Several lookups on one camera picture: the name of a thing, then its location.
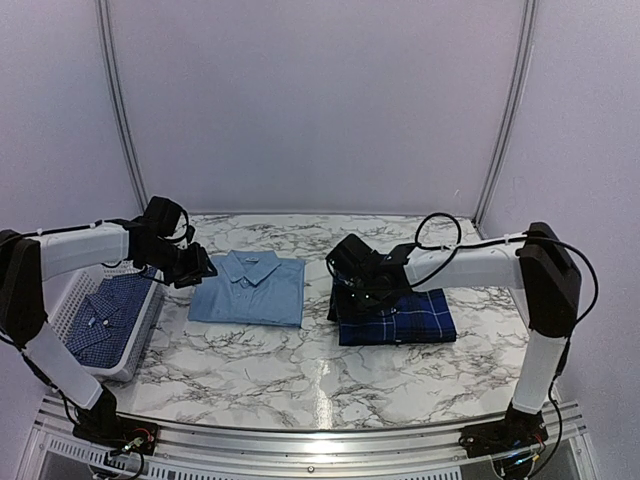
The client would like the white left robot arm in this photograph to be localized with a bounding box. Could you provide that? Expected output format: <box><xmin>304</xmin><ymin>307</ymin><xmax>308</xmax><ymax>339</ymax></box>
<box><xmin>1</xmin><ymin>219</ymin><xmax>217</xmax><ymax>445</ymax></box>

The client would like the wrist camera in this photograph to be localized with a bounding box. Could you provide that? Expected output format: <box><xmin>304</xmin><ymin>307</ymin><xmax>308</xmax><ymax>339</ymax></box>
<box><xmin>142</xmin><ymin>196</ymin><xmax>190</xmax><ymax>243</ymax></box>
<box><xmin>325</xmin><ymin>234</ymin><xmax>384</xmax><ymax>283</ymax></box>

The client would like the aluminium front frame rail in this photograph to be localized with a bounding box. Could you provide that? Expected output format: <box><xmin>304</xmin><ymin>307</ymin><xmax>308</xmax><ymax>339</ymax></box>
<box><xmin>13</xmin><ymin>396</ymin><xmax>601</xmax><ymax>479</ymax></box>

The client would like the dark blue plaid shirt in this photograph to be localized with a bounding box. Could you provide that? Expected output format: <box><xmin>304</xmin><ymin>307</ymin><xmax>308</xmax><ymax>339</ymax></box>
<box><xmin>337</xmin><ymin>287</ymin><xmax>457</xmax><ymax>346</ymax></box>

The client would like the aluminium corner post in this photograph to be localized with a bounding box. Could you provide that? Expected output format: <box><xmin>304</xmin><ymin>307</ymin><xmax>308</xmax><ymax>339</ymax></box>
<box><xmin>472</xmin><ymin>0</ymin><xmax>539</xmax><ymax>230</ymax></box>
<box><xmin>95</xmin><ymin>0</ymin><xmax>149</xmax><ymax>211</ymax></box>

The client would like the light blue long sleeve shirt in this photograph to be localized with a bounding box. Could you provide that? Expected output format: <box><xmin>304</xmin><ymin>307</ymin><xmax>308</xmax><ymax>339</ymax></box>
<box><xmin>188</xmin><ymin>250</ymin><xmax>305</xmax><ymax>328</ymax></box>

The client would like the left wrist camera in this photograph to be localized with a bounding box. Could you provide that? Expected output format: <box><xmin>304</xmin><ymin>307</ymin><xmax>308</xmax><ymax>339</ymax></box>
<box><xmin>142</xmin><ymin>196</ymin><xmax>190</xmax><ymax>243</ymax></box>

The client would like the black shirt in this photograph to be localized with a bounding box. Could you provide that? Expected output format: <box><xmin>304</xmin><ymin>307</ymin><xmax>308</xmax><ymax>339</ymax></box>
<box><xmin>327</xmin><ymin>281</ymin><xmax>345</xmax><ymax>323</ymax></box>

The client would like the left aluminium corner post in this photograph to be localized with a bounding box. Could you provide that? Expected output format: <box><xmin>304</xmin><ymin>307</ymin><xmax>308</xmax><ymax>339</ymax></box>
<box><xmin>95</xmin><ymin>0</ymin><xmax>149</xmax><ymax>211</ymax></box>

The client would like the aluminium back table rail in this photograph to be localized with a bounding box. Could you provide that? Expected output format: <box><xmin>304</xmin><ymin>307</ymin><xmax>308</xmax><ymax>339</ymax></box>
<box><xmin>187</xmin><ymin>209</ymin><xmax>449</xmax><ymax>218</ymax></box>

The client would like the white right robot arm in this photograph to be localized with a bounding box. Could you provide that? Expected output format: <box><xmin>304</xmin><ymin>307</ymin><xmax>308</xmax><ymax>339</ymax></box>
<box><xmin>326</xmin><ymin>222</ymin><xmax>585</xmax><ymax>458</ymax></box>

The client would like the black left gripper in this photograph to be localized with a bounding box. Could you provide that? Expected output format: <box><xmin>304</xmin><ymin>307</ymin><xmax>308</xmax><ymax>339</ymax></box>
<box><xmin>139</xmin><ymin>239</ymin><xmax>216</xmax><ymax>288</ymax></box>

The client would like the blue checked shirt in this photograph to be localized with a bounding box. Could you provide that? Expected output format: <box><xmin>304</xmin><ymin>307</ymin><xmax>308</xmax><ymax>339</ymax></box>
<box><xmin>65</xmin><ymin>274</ymin><xmax>153</xmax><ymax>369</ymax></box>

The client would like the white plastic basket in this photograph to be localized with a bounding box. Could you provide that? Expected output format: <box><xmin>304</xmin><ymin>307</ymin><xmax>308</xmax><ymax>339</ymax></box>
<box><xmin>48</xmin><ymin>262</ymin><xmax>163</xmax><ymax>383</ymax></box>

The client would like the right aluminium corner post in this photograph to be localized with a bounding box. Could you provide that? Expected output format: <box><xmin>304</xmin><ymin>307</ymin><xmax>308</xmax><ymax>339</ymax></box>
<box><xmin>472</xmin><ymin>0</ymin><xmax>539</xmax><ymax>230</ymax></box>

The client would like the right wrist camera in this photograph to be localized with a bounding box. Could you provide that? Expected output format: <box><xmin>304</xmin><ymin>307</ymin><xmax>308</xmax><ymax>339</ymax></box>
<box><xmin>325</xmin><ymin>234</ymin><xmax>384</xmax><ymax>283</ymax></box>

